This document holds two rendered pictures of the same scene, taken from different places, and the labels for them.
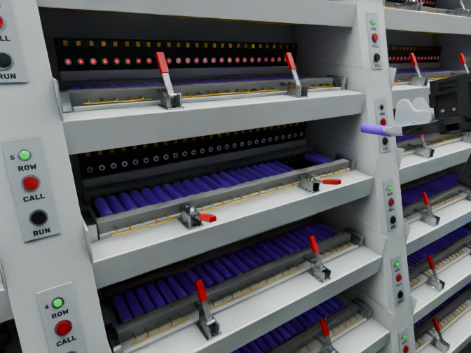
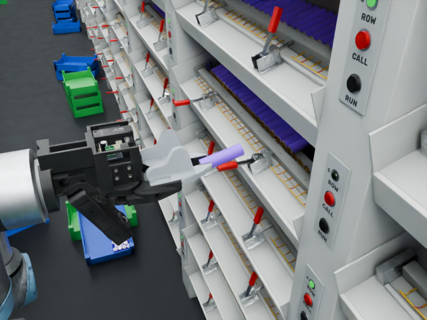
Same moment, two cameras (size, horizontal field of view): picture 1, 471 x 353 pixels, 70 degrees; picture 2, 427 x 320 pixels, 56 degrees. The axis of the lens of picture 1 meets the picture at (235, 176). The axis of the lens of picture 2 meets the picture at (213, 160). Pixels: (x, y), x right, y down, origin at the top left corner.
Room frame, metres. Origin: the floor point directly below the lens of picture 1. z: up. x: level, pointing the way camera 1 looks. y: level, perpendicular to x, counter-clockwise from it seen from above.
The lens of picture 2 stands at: (0.71, -0.73, 1.30)
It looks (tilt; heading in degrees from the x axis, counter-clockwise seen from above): 34 degrees down; 101
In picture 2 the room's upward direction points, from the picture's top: straight up
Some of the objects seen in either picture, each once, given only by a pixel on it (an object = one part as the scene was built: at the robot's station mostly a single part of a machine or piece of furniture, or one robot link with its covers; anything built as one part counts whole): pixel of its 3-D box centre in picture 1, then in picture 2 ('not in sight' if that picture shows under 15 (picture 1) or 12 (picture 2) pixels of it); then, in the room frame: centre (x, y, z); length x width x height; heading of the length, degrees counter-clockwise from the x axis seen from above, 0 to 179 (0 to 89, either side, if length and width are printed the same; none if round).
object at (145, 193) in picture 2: not in sight; (146, 186); (0.55, -0.35, 0.99); 0.09 x 0.05 x 0.02; 27
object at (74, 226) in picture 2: not in sight; (101, 213); (-0.08, 0.57, 0.04); 0.30 x 0.20 x 0.08; 32
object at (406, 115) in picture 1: (404, 117); (171, 148); (0.56, -0.29, 1.01); 0.09 x 0.03 x 0.06; 36
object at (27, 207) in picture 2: not in sight; (24, 186); (0.41, -0.41, 1.01); 0.10 x 0.05 x 0.09; 122
